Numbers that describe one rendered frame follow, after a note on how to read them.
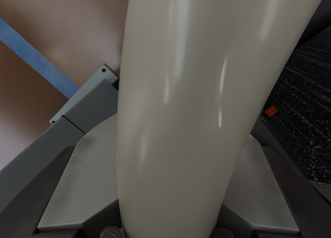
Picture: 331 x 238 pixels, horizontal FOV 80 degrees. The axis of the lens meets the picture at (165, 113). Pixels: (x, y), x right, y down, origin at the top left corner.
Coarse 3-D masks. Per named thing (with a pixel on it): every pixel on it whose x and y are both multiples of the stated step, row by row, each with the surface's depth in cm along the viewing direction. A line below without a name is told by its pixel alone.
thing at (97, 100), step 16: (96, 80) 102; (112, 80) 101; (80, 96) 106; (96, 96) 85; (112, 96) 96; (64, 112) 112; (80, 112) 72; (96, 112) 79; (112, 112) 87; (48, 128) 58; (64, 128) 62; (80, 128) 67; (32, 144) 51; (48, 144) 54; (64, 144) 58; (16, 160) 46; (32, 160) 48; (48, 160) 51; (0, 176) 41; (16, 176) 43; (32, 176) 46; (0, 192) 40; (16, 192) 42; (0, 208) 38
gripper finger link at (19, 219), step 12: (60, 156) 8; (48, 168) 8; (60, 168) 8; (36, 180) 7; (48, 180) 7; (24, 192) 7; (36, 192) 7; (48, 192) 7; (12, 204) 6; (24, 204) 6; (36, 204) 6; (0, 216) 6; (12, 216) 6; (24, 216) 6; (36, 216) 6; (0, 228) 6; (12, 228) 6; (24, 228) 6; (36, 228) 6
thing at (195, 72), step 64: (192, 0) 2; (256, 0) 2; (320, 0) 3; (128, 64) 3; (192, 64) 3; (256, 64) 3; (128, 128) 4; (192, 128) 3; (128, 192) 4; (192, 192) 4
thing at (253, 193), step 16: (256, 144) 9; (240, 160) 8; (256, 160) 8; (240, 176) 7; (256, 176) 7; (272, 176) 7; (240, 192) 7; (256, 192) 7; (272, 192) 7; (224, 208) 6; (240, 208) 6; (256, 208) 6; (272, 208) 6; (288, 208) 6; (224, 224) 7; (240, 224) 6; (256, 224) 6; (272, 224) 6; (288, 224) 6
